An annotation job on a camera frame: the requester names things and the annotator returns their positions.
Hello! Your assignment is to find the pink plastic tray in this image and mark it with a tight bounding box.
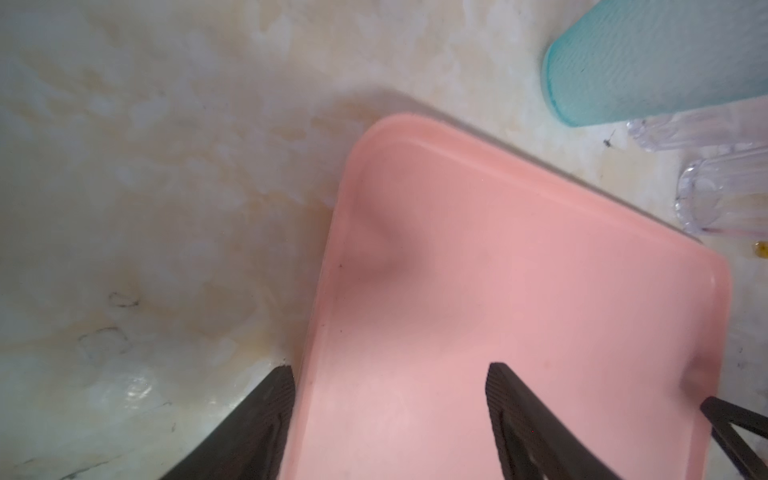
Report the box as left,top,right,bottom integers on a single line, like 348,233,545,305
280,114,732,479

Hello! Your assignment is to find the green textured plastic cup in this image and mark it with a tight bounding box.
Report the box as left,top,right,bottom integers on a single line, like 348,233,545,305
540,1,767,127

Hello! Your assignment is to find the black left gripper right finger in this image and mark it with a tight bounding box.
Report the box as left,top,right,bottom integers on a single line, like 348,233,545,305
485,362,617,479

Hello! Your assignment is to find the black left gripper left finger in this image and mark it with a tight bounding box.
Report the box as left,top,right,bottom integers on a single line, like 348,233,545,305
164,365,296,480

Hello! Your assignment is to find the yellow plastic cup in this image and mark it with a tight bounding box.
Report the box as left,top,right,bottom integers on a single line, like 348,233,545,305
752,241,768,259

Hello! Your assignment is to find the clear cup front middle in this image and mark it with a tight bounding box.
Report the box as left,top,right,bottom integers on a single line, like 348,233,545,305
675,146,767,240

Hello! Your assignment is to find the clear cup front left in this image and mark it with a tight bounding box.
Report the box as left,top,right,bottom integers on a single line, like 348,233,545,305
627,95,767,151

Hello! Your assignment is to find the clear cup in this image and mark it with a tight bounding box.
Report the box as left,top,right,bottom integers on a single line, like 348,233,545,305
675,146,767,240
627,95,767,151

